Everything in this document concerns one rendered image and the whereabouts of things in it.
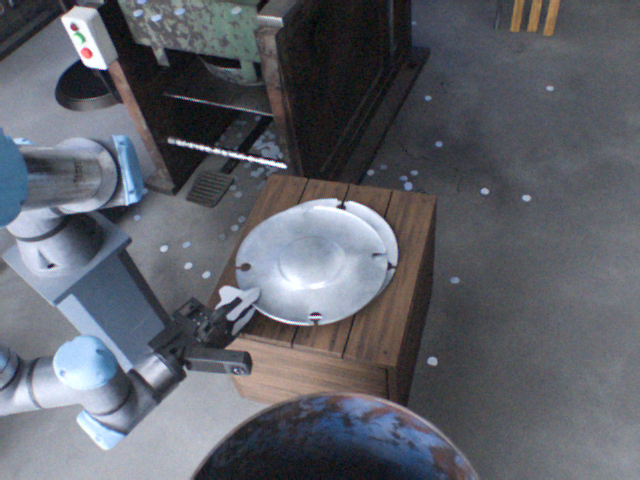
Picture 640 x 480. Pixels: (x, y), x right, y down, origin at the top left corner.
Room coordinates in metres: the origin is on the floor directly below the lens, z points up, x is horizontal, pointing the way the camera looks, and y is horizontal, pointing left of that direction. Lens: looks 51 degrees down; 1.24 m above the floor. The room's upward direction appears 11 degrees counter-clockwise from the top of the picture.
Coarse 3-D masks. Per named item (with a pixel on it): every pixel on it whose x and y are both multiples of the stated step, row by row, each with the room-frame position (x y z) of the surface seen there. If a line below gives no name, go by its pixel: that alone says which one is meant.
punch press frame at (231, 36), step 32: (128, 0) 1.33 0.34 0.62; (160, 0) 1.28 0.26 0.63; (192, 0) 1.23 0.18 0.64; (224, 0) 1.19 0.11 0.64; (256, 0) 1.16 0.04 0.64; (160, 32) 1.30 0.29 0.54; (192, 32) 1.25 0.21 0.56; (224, 32) 1.20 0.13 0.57; (160, 64) 1.33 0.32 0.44; (256, 64) 1.18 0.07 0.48; (256, 160) 1.19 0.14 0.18
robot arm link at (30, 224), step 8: (32, 144) 0.77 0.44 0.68; (48, 208) 0.69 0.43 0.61; (56, 208) 0.69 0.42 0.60; (24, 216) 0.69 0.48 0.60; (32, 216) 0.69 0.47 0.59; (40, 216) 0.70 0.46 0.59; (48, 216) 0.70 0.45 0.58; (56, 216) 0.71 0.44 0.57; (64, 216) 0.72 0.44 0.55; (16, 224) 0.69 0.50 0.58; (24, 224) 0.69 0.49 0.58; (32, 224) 0.69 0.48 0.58; (40, 224) 0.70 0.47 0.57; (48, 224) 0.70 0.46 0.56; (56, 224) 0.71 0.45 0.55; (16, 232) 0.70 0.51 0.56; (24, 232) 0.69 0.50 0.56; (32, 232) 0.69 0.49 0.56; (40, 232) 0.69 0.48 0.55
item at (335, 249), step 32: (288, 224) 0.76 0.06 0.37; (320, 224) 0.75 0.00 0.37; (352, 224) 0.74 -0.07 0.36; (256, 256) 0.69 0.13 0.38; (288, 256) 0.67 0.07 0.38; (320, 256) 0.66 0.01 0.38; (352, 256) 0.66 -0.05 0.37; (288, 288) 0.60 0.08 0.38; (320, 288) 0.59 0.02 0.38; (352, 288) 0.58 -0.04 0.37; (288, 320) 0.53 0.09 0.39; (320, 320) 0.52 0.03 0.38
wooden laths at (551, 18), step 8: (520, 0) 1.83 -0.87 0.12; (536, 0) 1.82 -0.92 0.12; (552, 0) 1.78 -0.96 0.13; (560, 0) 1.77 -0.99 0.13; (496, 8) 1.88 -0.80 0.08; (520, 8) 1.83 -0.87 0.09; (536, 8) 1.81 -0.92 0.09; (552, 8) 1.77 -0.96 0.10; (496, 16) 1.87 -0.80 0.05; (512, 16) 1.84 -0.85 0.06; (520, 16) 1.82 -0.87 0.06; (536, 16) 1.80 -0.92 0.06; (552, 16) 1.76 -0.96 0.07; (496, 24) 1.86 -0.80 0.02; (512, 24) 1.83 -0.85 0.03; (520, 24) 1.83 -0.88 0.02; (528, 24) 1.81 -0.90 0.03; (536, 24) 1.80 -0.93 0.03; (552, 24) 1.76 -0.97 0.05; (544, 32) 1.77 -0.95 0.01; (552, 32) 1.75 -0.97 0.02
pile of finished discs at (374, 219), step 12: (300, 204) 0.83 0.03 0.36; (312, 204) 0.82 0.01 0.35; (324, 204) 0.82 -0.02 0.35; (336, 204) 0.81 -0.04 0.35; (348, 204) 0.80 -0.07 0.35; (360, 204) 0.79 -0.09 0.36; (360, 216) 0.76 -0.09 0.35; (372, 216) 0.76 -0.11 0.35; (384, 228) 0.72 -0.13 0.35; (384, 240) 0.69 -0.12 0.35; (396, 252) 0.66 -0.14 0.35; (396, 264) 0.63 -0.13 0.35; (384, 288) 0.58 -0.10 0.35; (372, 300) 0.56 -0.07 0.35; (312, 312) 0.56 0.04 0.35
